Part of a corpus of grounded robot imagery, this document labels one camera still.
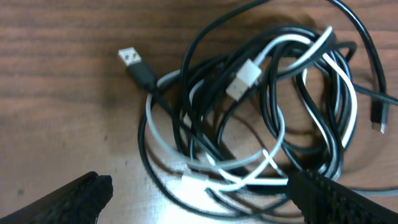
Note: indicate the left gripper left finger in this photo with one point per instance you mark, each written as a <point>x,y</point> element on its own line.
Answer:
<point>80,201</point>

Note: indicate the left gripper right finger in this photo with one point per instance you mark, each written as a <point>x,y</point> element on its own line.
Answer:
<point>323,201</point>

